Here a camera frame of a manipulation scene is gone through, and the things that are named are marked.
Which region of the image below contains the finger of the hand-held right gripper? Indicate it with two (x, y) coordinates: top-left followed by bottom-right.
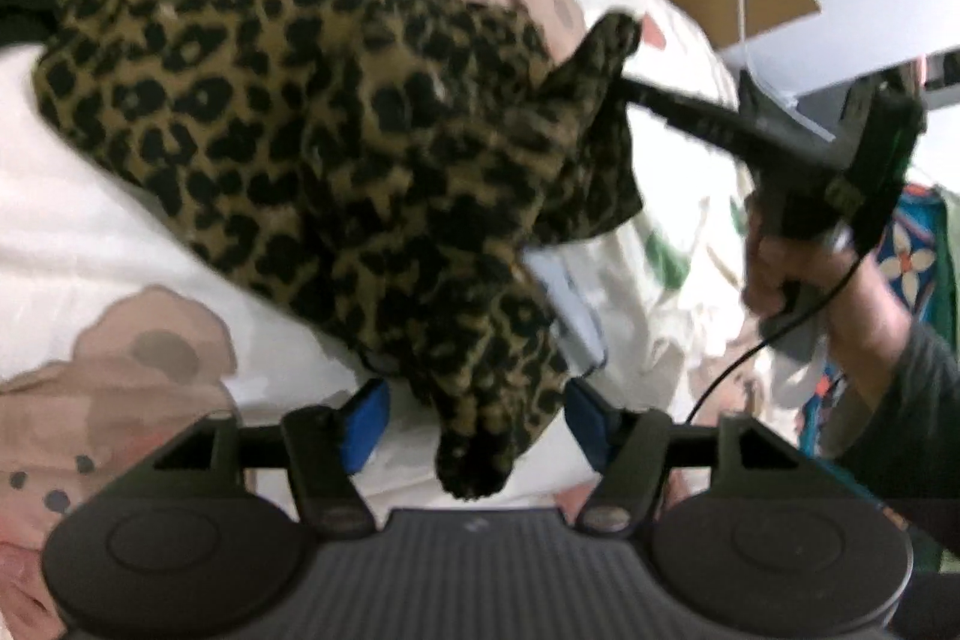
(621, 76), (760, 161)

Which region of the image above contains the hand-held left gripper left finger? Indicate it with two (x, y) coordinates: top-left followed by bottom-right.
(150, 377), (392, 540)

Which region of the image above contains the person's right hand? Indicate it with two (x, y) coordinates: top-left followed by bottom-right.
(741, 226), (897, 345)

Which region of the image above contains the teal printed cloth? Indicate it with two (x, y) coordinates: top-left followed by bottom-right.
(795, 182), (960, 457)

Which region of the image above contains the leopard print garment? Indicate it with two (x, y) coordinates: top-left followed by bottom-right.
(30, 0), (646, 502)

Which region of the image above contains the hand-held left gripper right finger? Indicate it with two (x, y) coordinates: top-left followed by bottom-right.
(564, 377), (815, 536)

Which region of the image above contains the person's right forearm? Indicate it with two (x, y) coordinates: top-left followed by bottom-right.
(821, 280), (960, 540)

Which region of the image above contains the cream printed blanket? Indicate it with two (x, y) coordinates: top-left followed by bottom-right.
(0, 0), (822, 640)

